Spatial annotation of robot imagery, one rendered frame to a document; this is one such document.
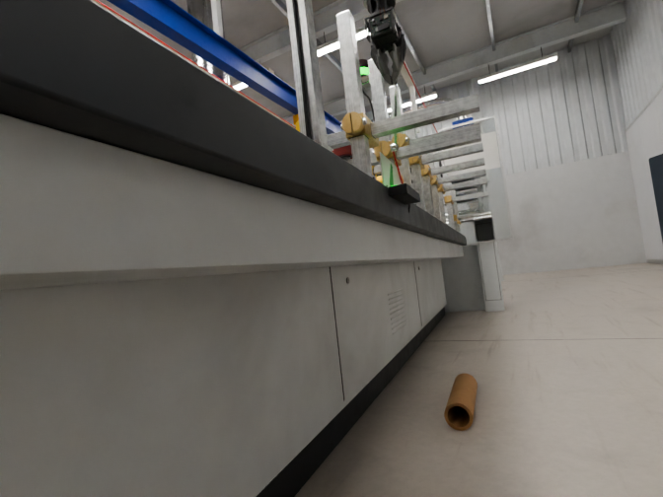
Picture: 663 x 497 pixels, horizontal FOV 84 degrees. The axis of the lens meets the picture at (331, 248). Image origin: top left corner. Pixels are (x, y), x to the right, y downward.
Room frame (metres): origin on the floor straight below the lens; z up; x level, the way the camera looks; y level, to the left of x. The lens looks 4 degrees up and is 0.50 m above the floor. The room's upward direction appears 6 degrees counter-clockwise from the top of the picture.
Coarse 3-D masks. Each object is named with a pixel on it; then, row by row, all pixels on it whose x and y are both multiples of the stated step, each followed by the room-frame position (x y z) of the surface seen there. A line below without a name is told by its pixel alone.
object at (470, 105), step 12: (432, 108) 0.82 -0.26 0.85; (444, 108) 0.81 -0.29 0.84; (456, 108) 0.80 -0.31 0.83; (468, 108) 0.79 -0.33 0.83; (384, 120) 0.87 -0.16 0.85; (396, 120) 0.86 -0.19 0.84; (408, 120) 0.84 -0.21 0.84; (420, 120) 0.83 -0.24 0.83; (432, 120) 0.83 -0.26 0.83; (336, 132) 0.92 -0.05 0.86; (372, 132) 0.88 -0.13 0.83; (384, 132) 0.87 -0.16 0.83; (396, 132) 0.88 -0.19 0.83; (336, 144) 0.92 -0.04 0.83; (348, 144) 0.93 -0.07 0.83
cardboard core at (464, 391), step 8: (464, 376) 1.36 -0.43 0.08; (472, 376) 1.38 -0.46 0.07; (456, 384) 1.30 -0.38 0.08; (464, 384) 1.28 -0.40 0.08; (472, 384) 1.31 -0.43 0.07; (456, 392) 1.21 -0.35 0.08; (464, 392) 1.20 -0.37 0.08; (472, 392) 1.24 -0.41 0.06; (448, 400) 1.19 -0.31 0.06; (456, 400) 1.14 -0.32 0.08; (464, 400) 1.14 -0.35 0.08; (472, 400) 1.18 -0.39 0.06; (448, 408) 1.13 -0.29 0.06; (456, 408) 1.24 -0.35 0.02; (464, 408) 1.25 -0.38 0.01; (472, 408) 1.14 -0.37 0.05; (448, 416) 1.14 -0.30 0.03; (456, 416) 1.19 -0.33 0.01; (464, 416) 1.19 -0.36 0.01; (472, 416) 1.10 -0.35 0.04; (448, 424) 1.13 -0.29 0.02; (456, 424) 1.14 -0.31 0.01; (464, 424) 1.13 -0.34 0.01
